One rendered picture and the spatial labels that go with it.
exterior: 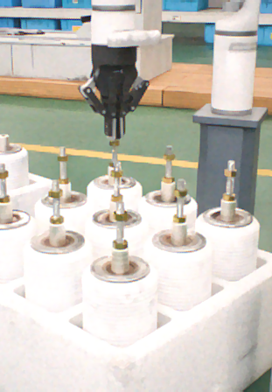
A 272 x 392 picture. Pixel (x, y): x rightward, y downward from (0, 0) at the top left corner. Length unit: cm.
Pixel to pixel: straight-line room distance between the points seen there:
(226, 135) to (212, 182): 12
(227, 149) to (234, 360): 60
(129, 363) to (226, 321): 20
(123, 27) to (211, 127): 47
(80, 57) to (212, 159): 181
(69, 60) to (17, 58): 29
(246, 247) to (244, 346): 15
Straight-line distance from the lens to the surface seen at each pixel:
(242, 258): 95
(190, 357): 85
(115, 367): 75
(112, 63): 102
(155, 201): 101
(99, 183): 110
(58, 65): 322
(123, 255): 77
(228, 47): 140
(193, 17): 566
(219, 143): 142
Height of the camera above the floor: 60
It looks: 20 degrees down
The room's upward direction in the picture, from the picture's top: straight up
